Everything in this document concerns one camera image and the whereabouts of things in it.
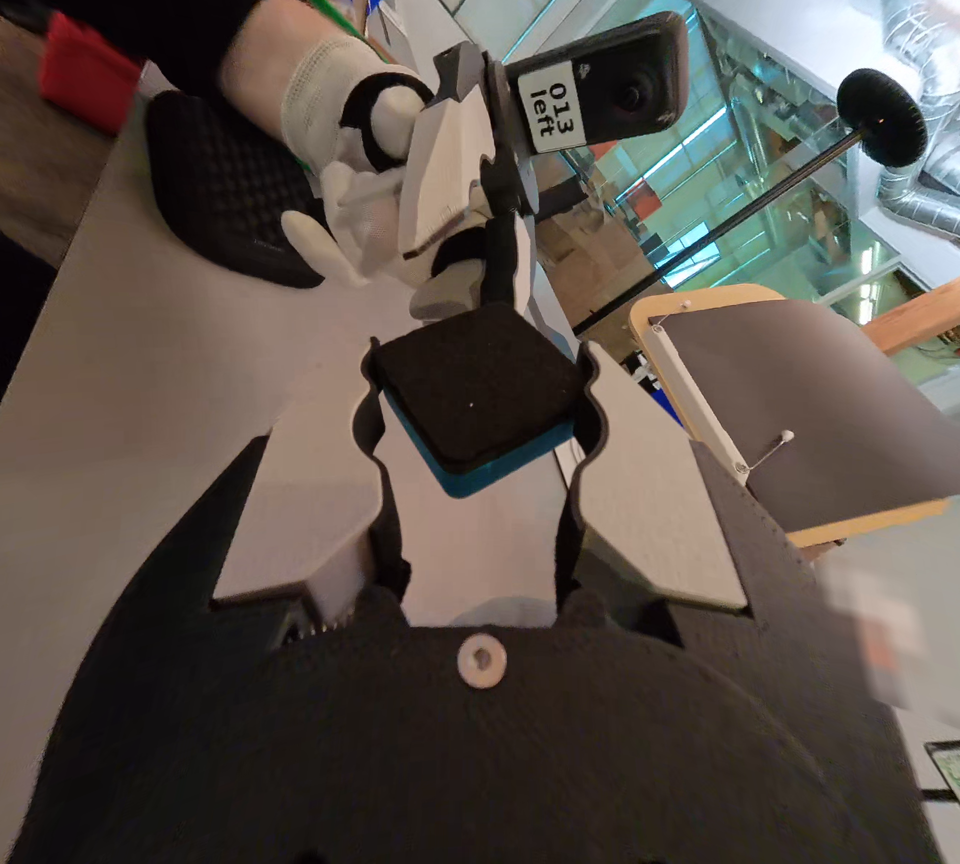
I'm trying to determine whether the silver spiral duct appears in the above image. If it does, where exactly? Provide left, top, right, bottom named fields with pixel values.
left=847, top=0, right=960, bottom=239

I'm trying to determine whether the black pole stand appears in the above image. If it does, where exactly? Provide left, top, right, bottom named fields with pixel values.
left=573, top=69, right=929, bottom=338

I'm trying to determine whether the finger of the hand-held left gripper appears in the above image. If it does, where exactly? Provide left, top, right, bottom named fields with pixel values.
left=480, top=206, right=540, bottom=340
left=397, top=91, right=500, bottom=261

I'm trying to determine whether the cardboard box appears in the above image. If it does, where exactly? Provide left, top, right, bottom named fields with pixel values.
left=536, top=215, right=655, bottom=285

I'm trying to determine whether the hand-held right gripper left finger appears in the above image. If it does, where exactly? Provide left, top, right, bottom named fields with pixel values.
left=211, top=336, right=414, bottom=629

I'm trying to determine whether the whiteboard with green writing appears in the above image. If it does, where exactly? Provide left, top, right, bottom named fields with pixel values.
left=924, top=740, right=960, bottom=799

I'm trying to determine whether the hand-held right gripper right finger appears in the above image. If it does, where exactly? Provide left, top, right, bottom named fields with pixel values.
left=557, top=342, right=753, bottom=614

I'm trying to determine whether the red panel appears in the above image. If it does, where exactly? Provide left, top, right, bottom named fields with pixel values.
left=626, top=177, right=666, bottom=222

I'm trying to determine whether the red plastic bin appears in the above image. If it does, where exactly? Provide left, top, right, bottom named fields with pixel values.
left=39, top=11, right=145, bottom=135

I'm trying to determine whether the blue black foam eraser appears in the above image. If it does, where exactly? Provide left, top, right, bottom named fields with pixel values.
left=372, top=301, right=588, bottom=500

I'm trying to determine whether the person's left hand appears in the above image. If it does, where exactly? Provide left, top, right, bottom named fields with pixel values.
left=281, top=37, right=489, bottom=323

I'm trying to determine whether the black honeycomb pad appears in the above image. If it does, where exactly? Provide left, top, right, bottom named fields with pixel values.
left=144, top=90, right=331, bottom=290

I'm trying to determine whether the wooden ceiling beam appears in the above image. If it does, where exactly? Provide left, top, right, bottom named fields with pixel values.
left=862, top=279, right=960, bottom=357

